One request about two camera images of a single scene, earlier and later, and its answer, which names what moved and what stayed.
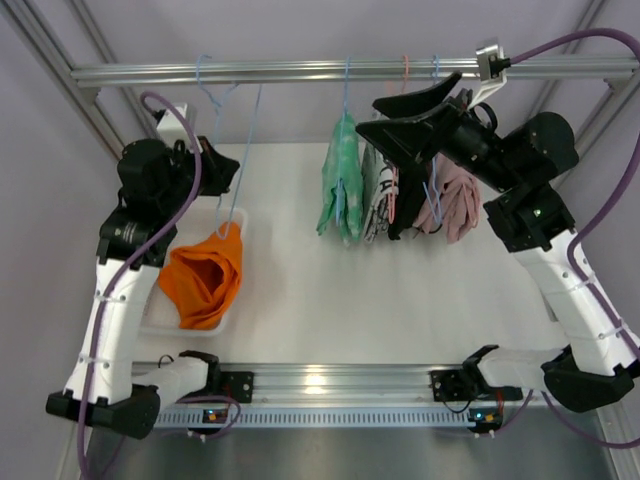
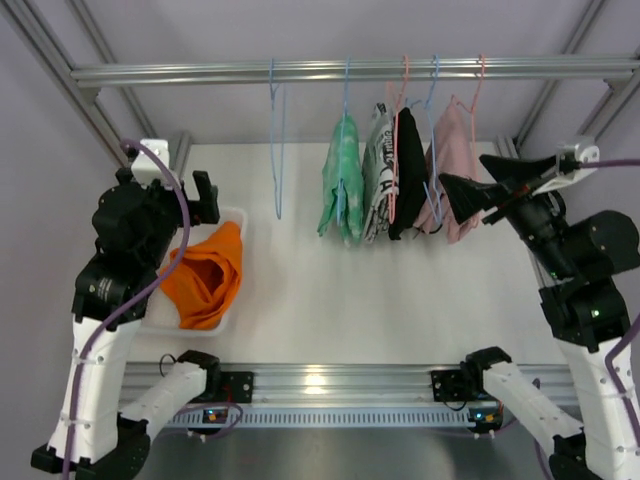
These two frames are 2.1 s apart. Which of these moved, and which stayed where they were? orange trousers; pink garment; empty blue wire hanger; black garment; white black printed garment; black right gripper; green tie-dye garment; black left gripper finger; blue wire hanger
Moved: black left gripper finger; blue wire hanger; black right gripper
Stayed: orange trousers; white black printed garment; green tie-dye garment; empty blue wire hanger; black garment; pink garment
